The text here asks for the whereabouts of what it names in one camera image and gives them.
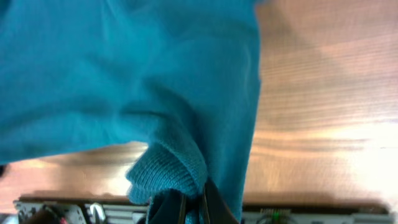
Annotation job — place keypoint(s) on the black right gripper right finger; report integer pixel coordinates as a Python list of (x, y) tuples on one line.
[(213, 208)]

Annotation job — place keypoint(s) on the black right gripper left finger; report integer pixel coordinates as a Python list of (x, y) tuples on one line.
[(171, 209)]

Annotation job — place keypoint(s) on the teal blue polo shirt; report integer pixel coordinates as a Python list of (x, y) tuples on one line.
[(181, 76)]

